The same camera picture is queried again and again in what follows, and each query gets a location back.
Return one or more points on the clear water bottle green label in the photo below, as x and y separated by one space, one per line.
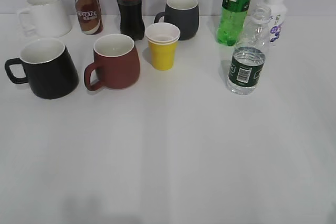
250 52

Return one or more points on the black mug white interior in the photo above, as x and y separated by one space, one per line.
46 65

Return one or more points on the red mug white interior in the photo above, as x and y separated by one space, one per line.
116 63

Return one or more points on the dark grey mug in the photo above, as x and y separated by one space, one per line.
184 14

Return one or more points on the white ceramic mug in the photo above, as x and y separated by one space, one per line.
46 18

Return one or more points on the yellow paper cup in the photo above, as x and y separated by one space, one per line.
163 40

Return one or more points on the brown Nescafe coffee bottle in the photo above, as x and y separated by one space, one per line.
89 16

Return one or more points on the cola bottle red label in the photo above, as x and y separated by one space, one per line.
131 20

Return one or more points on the green soda bottle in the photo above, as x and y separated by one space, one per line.
232 19

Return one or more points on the white yogurt bottle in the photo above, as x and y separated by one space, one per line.
277 18

